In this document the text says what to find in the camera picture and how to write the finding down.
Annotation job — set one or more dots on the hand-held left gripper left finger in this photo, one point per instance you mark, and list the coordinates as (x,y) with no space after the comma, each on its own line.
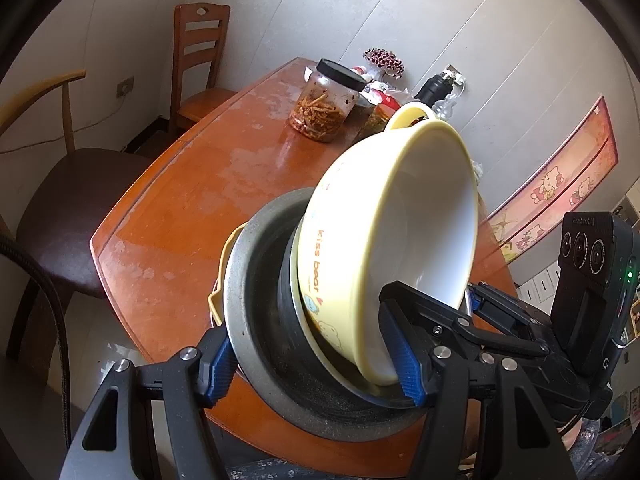
(220,375)

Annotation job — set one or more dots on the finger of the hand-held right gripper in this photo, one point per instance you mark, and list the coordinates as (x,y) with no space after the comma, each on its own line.
(440,322)
(505,310)

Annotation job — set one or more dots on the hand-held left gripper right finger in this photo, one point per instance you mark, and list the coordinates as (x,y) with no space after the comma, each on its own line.
(405,360)

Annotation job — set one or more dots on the round metal pan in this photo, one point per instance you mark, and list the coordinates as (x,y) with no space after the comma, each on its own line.
(250,310)

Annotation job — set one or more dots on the wide steel bowl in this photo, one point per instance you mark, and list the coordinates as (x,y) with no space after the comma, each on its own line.
(285,300)

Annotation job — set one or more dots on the yellow shell-shaped plate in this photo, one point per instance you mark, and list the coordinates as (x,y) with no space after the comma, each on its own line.
(225,270)

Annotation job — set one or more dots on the yellow bowl white inside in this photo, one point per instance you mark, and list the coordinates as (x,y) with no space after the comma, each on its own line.
(400,210)

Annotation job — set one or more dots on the white cabinet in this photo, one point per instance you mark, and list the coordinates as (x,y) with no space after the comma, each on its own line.
(540,285)

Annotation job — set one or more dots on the person's floral clothing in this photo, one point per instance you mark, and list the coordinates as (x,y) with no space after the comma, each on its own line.
(280,471)

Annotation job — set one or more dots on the pink cartoon door curtain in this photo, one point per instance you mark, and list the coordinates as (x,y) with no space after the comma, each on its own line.
(555,185)

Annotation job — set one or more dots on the clear plastic bottle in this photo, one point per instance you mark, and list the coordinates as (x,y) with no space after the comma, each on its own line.
(445,109)

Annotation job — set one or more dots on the red-lid chilli jar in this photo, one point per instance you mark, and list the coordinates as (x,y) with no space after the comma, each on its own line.
(375,122)

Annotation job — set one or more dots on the curved wooden armchair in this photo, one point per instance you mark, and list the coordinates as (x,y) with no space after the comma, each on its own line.
(75,210)

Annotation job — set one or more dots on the black thermos bottle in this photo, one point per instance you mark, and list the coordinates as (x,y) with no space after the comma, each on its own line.
(432,91)

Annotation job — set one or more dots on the black-lid pickle jar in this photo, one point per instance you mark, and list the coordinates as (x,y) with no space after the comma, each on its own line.
(320,110)

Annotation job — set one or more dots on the beaded flower ornament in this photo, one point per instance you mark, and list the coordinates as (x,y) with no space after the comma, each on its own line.
(382,62)

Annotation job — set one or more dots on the wooden slat-back chair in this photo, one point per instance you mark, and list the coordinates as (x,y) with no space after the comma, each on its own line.
(200,60)

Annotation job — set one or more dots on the white wall socket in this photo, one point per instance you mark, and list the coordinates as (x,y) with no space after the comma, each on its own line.
(455,75)

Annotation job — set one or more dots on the low wall outlet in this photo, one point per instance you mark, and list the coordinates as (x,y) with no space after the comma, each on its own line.
(125,86)

